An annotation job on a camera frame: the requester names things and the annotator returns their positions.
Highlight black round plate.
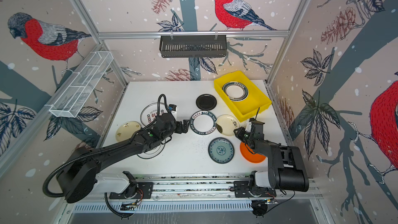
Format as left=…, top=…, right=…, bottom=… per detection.
left=196, top=94, right=217, bottom=111

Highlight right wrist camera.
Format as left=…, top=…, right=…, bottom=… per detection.
left=245, top=121, right=252, bottom=132

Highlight cream yellow small plate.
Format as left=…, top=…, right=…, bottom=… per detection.
left=116, top=121, right=142, bottom=142

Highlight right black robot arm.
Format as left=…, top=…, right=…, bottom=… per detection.
left=234, top=118, right=309, bottom=195

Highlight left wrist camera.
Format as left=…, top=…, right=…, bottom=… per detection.
left=169, top=104, right=177, bottom=114

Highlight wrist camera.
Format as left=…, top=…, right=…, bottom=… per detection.
left=169, top=104, right=177, bottom=114
left=245, top=121, right=252, bottom=132

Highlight white plate red characters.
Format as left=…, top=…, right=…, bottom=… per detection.
left=140, top=103, right=158, bottom=126

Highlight aluminium corner post left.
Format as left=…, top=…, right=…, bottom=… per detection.
left=69, top=0, right=129, bottom=88

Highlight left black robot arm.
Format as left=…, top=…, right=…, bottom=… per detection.
left=42, top=94, right=189, bottom=203

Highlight white wire mesh basket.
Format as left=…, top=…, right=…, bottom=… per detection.
left=49, top=51, right=114, bottom=118

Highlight horizontal aluminium bar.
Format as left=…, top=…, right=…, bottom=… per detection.
left=97, top=30, right=290, bottom=40

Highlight white plate dark green rim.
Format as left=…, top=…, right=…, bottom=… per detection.
left=189, top=111, right=217, bottom=135

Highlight aluminium corner post right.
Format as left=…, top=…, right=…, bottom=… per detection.
left=266, top=0, right=311, bottom=86

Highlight black hanging basket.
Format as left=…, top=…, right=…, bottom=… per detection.
left=159, top=35, right=227, bottom=58

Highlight orange plate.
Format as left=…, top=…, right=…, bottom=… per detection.
left=239, top=143, right=266, bottom=163

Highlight yellow plastic bin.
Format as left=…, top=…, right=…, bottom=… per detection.
left=214, top=71, right=272, bottom=122

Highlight aluminium rail base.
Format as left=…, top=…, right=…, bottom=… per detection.
left=59, top=176, right=323, bottom=218

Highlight aluminium corner post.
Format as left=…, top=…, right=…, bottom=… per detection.
left=69, top=0, right=129, bottom=88
left=266, top=0, right=311, bottom=86

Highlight teal patterned plate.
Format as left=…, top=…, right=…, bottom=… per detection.
left=208, top=137, right=235, bottom=164

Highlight cream plate dark motif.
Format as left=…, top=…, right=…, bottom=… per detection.
left=216, top=115, right=240, bottom=136

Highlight white plate green band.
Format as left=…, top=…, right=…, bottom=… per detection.
left=222, top=82, right=249, bottom=102

